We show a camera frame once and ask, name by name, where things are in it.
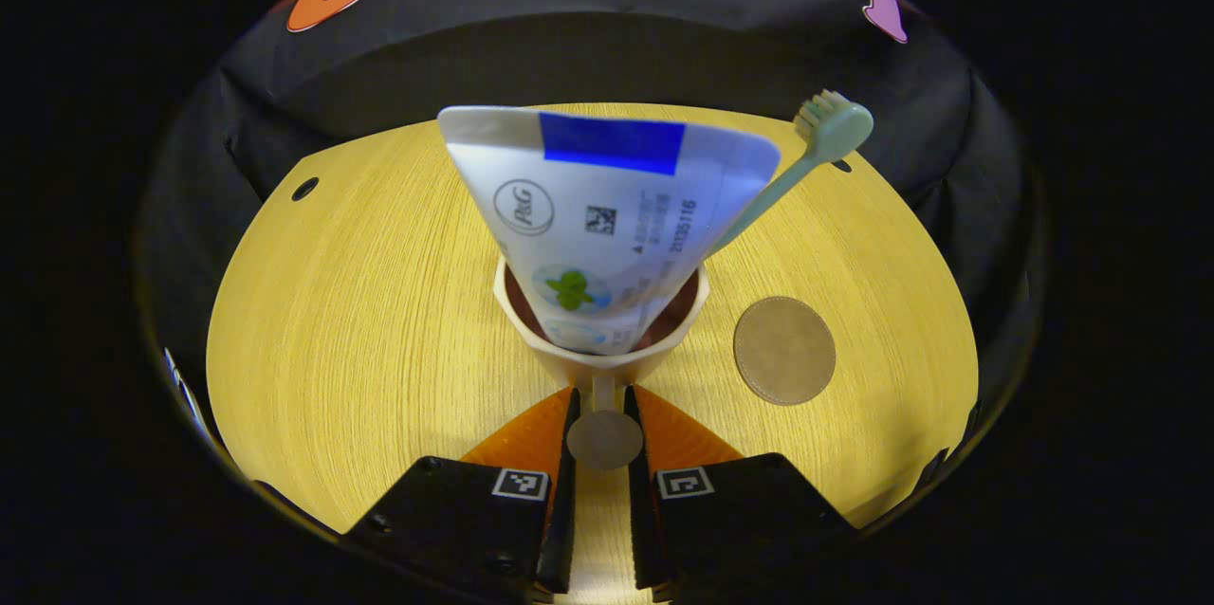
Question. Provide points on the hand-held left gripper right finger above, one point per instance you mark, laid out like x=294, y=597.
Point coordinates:
x=645, y=520

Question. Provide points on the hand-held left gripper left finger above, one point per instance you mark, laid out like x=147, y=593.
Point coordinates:
x=560, y=510

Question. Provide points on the beige cup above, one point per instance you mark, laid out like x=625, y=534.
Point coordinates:
x=607, y=439

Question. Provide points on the brown round coaster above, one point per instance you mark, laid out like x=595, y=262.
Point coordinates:
x=784, y=351

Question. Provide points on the white toothpaste tube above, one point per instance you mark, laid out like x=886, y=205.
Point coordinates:
x=607, y=207

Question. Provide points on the pale green toothbrush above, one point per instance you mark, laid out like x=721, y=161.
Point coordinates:
x=816, y=155

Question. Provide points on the black backdrop cloth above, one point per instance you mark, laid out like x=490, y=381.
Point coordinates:
x=607, y=45

